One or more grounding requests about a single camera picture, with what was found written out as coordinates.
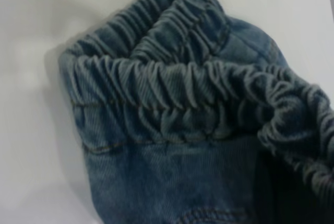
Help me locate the blue denim pants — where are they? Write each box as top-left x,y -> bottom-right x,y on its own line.
56,0 -> 334,224

